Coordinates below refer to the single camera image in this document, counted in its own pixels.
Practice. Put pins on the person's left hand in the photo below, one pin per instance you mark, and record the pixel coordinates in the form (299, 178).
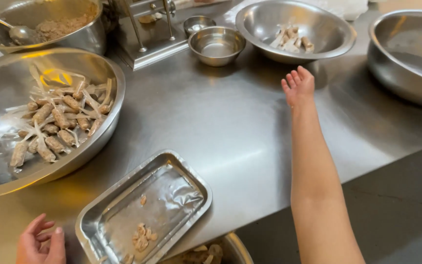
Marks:
(35, 249)

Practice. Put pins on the person's right fingers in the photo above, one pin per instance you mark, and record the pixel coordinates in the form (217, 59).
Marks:
(296, 77)

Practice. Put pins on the brown minced meat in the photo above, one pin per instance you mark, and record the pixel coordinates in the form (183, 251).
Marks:
(62, 26)

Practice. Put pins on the small empty steel bowl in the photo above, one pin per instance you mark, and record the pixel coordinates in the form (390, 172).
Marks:
(216, 47)

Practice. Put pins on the beige food scraps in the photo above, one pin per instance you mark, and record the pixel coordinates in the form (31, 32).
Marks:
(205, 255)

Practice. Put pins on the single beige sausage slice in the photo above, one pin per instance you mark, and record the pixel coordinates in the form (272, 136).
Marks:
(128, 259)
(143, 200)

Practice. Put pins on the tiny steel cup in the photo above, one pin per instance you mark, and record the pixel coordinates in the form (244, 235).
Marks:
(196, 25)

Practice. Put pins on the steel sausage stuffer machine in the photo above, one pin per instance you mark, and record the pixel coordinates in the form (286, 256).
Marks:
(152, 40)

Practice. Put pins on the steel bowl with food scraps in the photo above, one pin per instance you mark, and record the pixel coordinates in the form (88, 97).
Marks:
(238, 249)

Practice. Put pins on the steel spoon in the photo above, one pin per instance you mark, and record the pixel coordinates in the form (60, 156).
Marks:
(18, 33)

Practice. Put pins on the person's right hand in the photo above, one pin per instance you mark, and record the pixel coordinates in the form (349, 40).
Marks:
(300, 90)

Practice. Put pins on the beige food lump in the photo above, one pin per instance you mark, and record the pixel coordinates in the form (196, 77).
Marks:
(148, 18)

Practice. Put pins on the large deep empty steel bowl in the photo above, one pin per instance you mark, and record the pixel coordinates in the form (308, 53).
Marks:
(408, 62)

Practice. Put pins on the cluster of beige sausage slices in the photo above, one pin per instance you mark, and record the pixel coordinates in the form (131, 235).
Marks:
(143, 237)

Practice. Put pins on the heap of pale sausage casings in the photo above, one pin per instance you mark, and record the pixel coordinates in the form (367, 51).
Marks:
(291, 39)

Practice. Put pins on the steel bowl with minced meat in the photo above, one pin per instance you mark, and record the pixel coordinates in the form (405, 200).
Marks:
(86, 35)

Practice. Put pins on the pile of plastic-wrapped sausages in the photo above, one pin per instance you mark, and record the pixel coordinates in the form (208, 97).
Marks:
(55, 117)

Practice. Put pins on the medium steel bowl with casings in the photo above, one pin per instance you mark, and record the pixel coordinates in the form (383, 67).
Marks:
(324, 33)

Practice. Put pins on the clear plastic bag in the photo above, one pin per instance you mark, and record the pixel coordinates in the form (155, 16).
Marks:
(343, 9)

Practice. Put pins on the rectangular steel tray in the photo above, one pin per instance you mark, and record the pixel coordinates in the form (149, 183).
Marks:
(167, 190)

